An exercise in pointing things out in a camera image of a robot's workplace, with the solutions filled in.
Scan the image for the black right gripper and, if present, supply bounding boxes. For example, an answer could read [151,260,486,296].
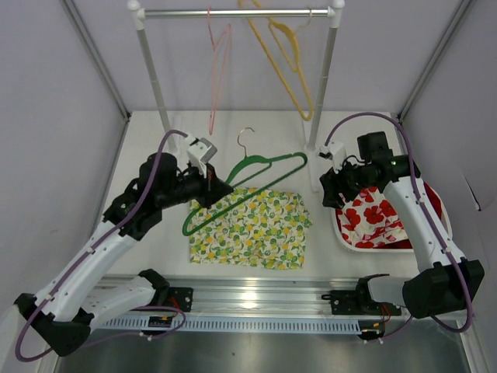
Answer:
[320,155,377,210]

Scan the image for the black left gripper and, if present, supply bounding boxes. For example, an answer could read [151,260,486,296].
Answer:
[158,160,233,210]

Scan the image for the green hanger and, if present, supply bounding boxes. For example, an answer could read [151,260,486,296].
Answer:
[181,127,308,237]

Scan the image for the lemon print skirt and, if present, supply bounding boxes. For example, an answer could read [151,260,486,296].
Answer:
[186,187,312,270]

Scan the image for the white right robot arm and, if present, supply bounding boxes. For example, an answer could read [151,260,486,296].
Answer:
[318,132,485,319]

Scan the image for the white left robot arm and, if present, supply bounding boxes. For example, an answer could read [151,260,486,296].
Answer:
[15,152,234,357]

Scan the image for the yellow hanger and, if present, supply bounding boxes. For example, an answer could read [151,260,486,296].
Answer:
[247,17,315,122]

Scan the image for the pink hanger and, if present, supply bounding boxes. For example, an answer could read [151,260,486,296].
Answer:
[207,8,232,135]

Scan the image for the red poppy print cloth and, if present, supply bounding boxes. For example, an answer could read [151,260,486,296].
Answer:
[335,186,408,249]

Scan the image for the white laundry basket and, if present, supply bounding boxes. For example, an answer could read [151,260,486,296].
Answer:
[332,193,452,254]

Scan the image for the white clothes rack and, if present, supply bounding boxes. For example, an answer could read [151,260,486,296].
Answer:
[127,1,345,191]

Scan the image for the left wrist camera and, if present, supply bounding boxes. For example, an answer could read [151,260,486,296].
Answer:
[185,134,217,178]

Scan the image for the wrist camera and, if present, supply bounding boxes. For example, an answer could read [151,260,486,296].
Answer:
[185,134,217,178]
[318,141,346,162]

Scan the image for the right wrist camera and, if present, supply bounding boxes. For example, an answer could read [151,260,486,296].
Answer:
[318,141,346,162]

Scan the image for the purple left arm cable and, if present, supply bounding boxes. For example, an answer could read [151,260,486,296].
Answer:
[14,130,195,363]

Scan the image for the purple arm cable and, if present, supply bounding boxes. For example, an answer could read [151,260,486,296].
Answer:
[324,112,475,345]
[14,130,195,363]

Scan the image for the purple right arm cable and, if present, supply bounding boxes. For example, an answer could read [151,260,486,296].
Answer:
[324,112,475,345]

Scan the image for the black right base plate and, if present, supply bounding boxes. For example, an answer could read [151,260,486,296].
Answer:
[321,290,401,316]

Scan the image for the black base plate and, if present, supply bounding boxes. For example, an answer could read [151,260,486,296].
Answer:
[321,290,401,316]
[146,287,194,312]

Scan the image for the aluminium mounting rail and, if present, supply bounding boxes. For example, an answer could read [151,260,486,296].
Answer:
[52,276,475,320]

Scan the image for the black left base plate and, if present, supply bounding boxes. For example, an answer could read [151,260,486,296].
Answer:
[146,287,194,312]

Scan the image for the white slotted cable duct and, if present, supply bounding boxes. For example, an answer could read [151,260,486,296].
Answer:
[99,313,362,335]

